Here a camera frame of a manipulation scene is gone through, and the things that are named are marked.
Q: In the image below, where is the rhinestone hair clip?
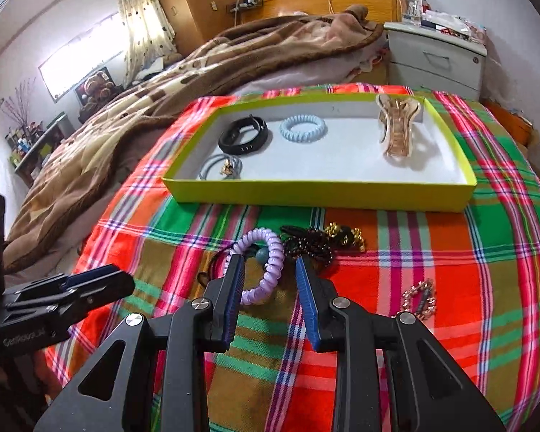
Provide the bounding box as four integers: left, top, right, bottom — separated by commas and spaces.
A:
401, 279, 437, 321

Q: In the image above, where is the purple spiral hair tie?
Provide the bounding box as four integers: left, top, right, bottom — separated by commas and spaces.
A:
223, 226, 286, 306

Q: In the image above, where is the dark beaded bracelet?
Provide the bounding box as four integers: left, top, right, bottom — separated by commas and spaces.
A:
279, 224, 337, 266

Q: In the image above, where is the grey hair tie gold charm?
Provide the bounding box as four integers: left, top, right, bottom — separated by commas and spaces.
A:
198, 153, 243, 180

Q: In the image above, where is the light blue spiral hair tie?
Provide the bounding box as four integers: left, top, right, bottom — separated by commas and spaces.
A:
279, 113, 329, 144

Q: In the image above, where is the black hair tie teal bead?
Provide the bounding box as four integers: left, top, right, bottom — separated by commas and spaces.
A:
196, 243, 268, 289

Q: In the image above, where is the brown patterned blanket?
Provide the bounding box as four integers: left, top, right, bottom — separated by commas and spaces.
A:
4, 4, 383, 274

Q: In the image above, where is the plaid colourful bed cloth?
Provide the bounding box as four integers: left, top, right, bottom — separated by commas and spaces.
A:
45, 94, 540, 431

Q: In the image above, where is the cluttered low shelf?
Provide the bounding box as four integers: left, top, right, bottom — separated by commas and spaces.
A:
4, 112, 75, 188

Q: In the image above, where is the black wrist band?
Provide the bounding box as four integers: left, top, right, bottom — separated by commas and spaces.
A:
218, 115, 269, 156

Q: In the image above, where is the yellow-green shallow box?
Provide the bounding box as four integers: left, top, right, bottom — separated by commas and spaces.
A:
163, 93, 477, 213

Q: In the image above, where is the teddy bear picture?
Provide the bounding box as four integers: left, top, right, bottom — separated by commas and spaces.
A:
75, 67, 119, 123

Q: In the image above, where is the rose gold hair claw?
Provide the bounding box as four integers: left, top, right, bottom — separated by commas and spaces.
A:
375, 94, 421, 159

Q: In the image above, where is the dotted window curtain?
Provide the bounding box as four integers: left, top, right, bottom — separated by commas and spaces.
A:
117, 0, 177, 86

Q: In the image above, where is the orange cardboard box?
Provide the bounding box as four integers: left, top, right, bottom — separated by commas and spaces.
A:
481, 99, 539, 148

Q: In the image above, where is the grey bedside drawer cabinet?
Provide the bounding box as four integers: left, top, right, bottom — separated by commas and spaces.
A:
384, 22, 487, 100

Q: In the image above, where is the clear glass cup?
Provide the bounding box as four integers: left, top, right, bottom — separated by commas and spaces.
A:
399, 0, 423, 26

